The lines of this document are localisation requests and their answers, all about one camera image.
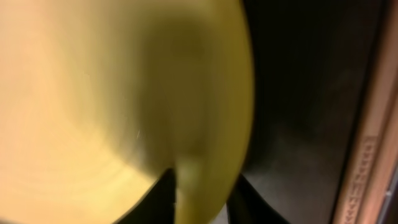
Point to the yellow plate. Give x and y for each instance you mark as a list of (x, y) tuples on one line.
[(100, 98)]

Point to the dark brown serving tray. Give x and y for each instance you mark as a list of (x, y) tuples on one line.
[(312, 64)]

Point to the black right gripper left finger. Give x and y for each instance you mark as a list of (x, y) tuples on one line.
[(157, 206)]

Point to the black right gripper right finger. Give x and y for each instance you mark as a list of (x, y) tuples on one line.
[(246, 206)]

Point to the wooden chopstick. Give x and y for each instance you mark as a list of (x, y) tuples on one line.
[(374, 150)]

